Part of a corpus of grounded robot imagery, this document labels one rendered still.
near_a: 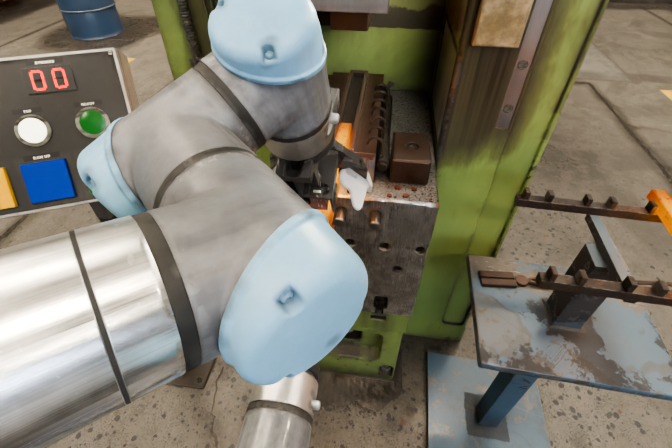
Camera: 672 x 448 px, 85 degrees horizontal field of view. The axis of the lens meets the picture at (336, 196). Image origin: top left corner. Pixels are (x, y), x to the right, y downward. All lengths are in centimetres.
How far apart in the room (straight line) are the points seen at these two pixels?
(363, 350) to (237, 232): 129
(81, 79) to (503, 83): 84
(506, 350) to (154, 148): 82
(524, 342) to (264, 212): 83
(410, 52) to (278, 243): 109
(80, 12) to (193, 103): 504
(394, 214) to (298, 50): 62
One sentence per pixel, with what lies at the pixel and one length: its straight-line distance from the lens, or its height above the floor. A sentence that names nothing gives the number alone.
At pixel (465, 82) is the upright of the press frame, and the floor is 110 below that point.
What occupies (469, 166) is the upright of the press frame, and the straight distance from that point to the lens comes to 101.
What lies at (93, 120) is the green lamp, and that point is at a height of 109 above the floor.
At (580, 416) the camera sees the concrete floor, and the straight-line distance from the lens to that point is 175.
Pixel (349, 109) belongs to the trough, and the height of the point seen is 99.
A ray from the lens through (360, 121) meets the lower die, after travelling 91.
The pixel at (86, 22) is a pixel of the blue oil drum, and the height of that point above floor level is 19.
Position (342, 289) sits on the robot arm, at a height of 131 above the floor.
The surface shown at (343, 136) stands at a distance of 82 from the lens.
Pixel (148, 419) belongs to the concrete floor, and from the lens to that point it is 165.
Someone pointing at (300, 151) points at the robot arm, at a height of 125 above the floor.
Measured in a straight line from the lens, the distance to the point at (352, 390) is 155.
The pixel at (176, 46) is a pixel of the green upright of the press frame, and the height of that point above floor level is 115.
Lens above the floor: 144
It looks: 41 degrees down
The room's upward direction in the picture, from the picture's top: straight up
